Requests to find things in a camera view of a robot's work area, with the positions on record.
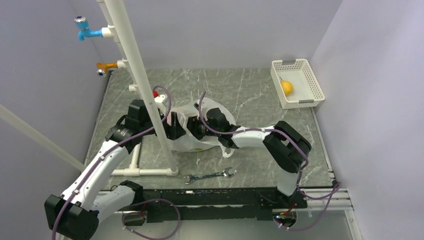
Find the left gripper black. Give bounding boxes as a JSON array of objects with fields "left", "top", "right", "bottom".
[{"left": 140, "top": 108, "right": 186, "bottom": 141}]

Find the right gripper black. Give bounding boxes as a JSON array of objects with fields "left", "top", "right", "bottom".
[{"left": 178, "top": 115, "right": 221, "bottom": 143}]

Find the translucent white plastic bag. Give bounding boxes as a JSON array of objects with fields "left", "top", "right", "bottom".
[{"left": 164, "top": 101, "right": 234, "bottom": 158}]

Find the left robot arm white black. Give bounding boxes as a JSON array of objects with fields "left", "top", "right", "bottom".
[{"left": 44, "top": 99, "right": 156, "bottom": 240}]

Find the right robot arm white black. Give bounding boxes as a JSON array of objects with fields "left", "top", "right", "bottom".
[{"left": 186, "top": 107, "right": 312, "bottom": 208}]

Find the silver open-end wrench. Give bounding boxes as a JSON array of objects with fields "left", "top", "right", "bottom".
[{"left": 183, "top": 167, "right": 237, "bottom": 185}]

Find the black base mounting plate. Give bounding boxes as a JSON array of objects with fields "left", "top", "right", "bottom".
[{"left": 122, "top": 187, "right": 308, "bottom": 223}]

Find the white perforated plastic basket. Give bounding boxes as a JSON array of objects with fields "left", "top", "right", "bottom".
[{"left": 270, "top": 58, "right": 326, "bottom": 110}]

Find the orange plastic faucet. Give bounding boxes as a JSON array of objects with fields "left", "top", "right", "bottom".
[{"left": 96, "top": 62, "right": 119, "bottom": 77}]

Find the blue plastic faucet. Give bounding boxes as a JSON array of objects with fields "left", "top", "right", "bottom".
[{"left": 74, "top": 16, "right": 103, "bottom": 41}]

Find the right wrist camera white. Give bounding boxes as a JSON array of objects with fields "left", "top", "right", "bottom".
[{"left": 193, "top": 99, "right": 209, "bottom": 111}]

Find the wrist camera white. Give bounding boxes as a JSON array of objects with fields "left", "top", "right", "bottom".
[
  {"left": 152, "top": 91, "right": 168, "bottom": 108},
  {"left": 193, "top": 99, "right": 209, "bottom": 111}
]

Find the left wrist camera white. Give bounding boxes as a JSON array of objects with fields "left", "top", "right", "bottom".
[{"left": 152, "top": 91, "right": 168, "bottom": 108}]

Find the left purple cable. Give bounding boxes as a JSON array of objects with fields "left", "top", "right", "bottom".
[{"left": 51, "top": 85, "right": 181, "bottom": 240}]

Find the purple cable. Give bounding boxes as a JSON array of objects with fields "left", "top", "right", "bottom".
[
  {"left": 51, "top": 85, "right": 181, "bottom": 240},
  {"left": 197, "top": 91, "right": 342, "bottom": 232}
]

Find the white PVC pipe frame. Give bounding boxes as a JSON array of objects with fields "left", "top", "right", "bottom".
[{"left": 0, "top": 0, "right": 179, "bottom": 176}]

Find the aluminium rail frame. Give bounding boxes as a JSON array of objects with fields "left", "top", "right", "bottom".
[{"left": 52, "top": 188, "right": 364, "bottom": 240}]

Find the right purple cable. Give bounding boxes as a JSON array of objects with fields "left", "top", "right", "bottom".
[{"left": 197, "top": 91, "right": 342, "bottom": 232}]

